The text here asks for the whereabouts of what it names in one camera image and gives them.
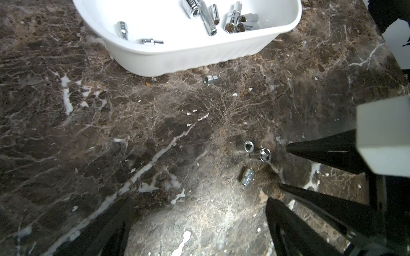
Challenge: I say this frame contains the long deep chrome socket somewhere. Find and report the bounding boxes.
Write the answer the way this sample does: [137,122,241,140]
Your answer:
[198,1,217,36]

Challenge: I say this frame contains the small chrome socket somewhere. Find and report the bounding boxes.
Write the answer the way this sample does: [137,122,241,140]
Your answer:
[116,21,128,41]
[203,75,218,85]

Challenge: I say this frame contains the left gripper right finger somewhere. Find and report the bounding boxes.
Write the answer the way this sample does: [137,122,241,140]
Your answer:
[265,197,341,256]

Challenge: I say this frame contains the chrome socket near box edge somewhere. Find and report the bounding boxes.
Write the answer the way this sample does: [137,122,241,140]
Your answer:
[141,38,164,45]

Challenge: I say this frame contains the upright socket square hole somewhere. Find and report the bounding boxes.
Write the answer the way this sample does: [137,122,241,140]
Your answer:
[237,141,255,154]

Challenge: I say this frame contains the chrome socket lying left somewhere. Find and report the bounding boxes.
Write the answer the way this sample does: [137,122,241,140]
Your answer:
[240,169,255,187]

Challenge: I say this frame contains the large knurled chrome socket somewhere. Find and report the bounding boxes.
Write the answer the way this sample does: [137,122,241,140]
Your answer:
[224,1,242,34]

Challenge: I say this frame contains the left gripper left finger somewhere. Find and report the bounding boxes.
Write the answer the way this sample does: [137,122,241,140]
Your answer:
[56,198,132,256]

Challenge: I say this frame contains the chrome socket in box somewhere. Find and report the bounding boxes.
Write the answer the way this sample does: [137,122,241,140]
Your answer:
[210,4,220,25]

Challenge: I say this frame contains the dark chrome socket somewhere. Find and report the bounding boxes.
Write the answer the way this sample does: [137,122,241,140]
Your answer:
[239,13,259,23]

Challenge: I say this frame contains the upright socket hex hole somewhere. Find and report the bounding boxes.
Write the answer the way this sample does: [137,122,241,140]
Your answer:
[249,148,272,163]

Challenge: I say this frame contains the white plastic storage box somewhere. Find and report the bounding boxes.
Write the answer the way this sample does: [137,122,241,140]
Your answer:
[74,1,302,77]

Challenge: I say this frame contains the chrome socket beside gripper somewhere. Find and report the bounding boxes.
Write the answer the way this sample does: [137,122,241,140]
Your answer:
[237,22,260,33]

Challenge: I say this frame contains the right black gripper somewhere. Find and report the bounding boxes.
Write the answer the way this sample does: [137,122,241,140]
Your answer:
[279,130,410,256]

